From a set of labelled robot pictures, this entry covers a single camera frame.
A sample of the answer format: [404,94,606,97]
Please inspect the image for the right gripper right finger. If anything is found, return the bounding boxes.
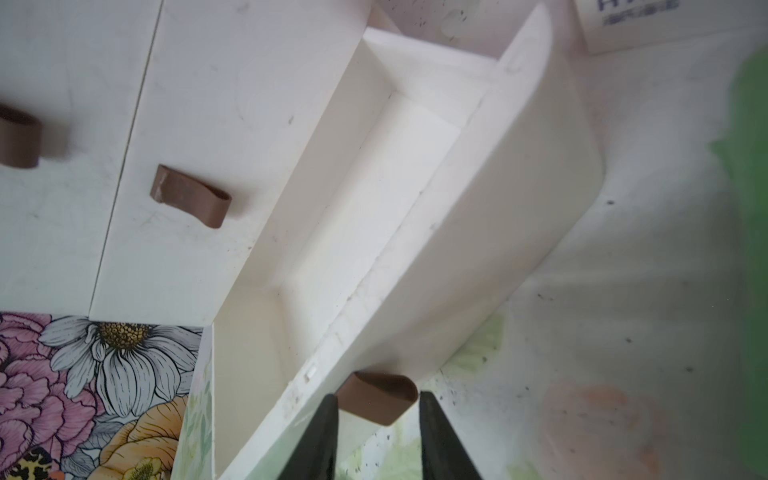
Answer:
[419,391,481,480]

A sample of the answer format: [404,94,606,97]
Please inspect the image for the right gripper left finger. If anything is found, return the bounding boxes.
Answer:
[278,394,339,480]

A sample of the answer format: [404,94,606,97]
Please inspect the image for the white plastic drawer unit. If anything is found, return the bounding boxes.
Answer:
[0,0,606,480]

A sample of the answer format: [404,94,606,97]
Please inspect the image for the green roll top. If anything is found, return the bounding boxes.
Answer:
[711,48,767,479]

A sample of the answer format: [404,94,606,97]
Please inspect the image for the red white carton box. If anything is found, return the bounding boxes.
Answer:
[574,0,767,54]

